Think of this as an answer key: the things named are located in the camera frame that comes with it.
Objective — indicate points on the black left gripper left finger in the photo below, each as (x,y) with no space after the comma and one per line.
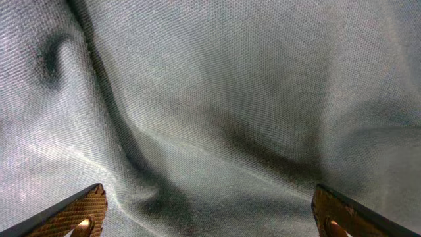
(81,214)

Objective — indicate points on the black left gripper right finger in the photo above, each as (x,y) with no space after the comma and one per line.
(338,215)

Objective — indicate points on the blue polo shirt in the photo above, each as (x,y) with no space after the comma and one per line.
(210,118)

